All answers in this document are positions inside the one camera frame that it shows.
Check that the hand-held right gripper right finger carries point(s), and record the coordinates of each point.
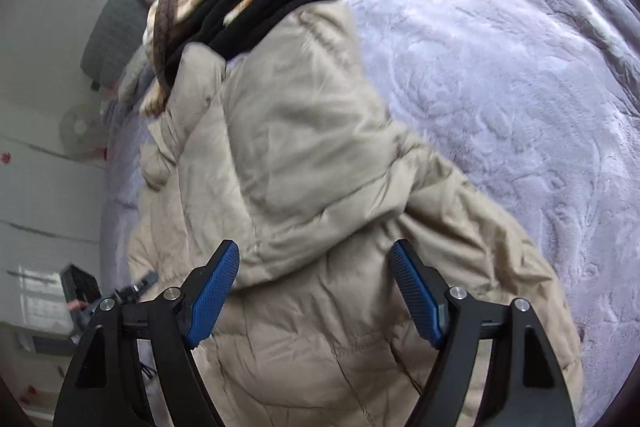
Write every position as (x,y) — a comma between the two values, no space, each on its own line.
(415,294)

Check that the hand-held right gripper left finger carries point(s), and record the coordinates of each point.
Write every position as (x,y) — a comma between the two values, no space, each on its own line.
(215,294)

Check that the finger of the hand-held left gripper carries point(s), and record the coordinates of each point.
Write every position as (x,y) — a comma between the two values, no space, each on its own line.
(144,281)

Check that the beige puffer jacket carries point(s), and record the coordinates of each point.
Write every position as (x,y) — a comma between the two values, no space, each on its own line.
(310,157)

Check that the white standing fan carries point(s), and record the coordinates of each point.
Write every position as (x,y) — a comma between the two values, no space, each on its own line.
(80,127)

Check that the lavender plush blanket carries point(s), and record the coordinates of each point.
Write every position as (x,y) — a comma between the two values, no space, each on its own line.
(500,72)

